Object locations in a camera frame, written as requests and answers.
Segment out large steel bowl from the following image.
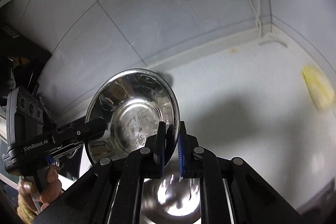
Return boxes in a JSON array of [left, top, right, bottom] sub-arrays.
[[140, 160, 203, 224]]

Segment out medium steel bowl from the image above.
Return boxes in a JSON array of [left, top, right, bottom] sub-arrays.
[[84, 68, 180, 164]]

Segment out left hand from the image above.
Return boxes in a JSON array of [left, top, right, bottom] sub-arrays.
[[17, 166, 63, 214]]

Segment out yellow sponge cloth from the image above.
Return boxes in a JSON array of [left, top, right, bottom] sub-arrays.
[[302, 65, 335, 111]]

